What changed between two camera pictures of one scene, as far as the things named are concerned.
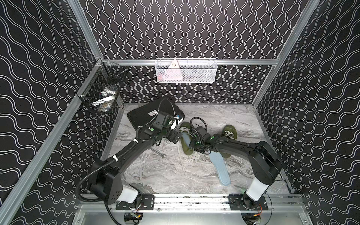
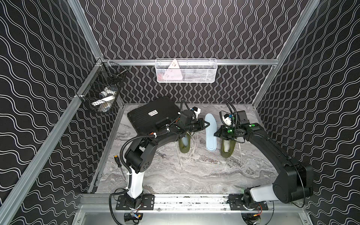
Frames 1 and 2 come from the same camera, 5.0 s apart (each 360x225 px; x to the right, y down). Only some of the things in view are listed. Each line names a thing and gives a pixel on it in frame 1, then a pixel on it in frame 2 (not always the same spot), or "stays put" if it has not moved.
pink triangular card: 173,72 stays put
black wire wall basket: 100,91 stays put
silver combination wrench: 162,155 stays put
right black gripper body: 196,145 → 228,132
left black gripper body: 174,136 → 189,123
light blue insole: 223,173 → 211,139
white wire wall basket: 186,70 stays put
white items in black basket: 105,104 stays put
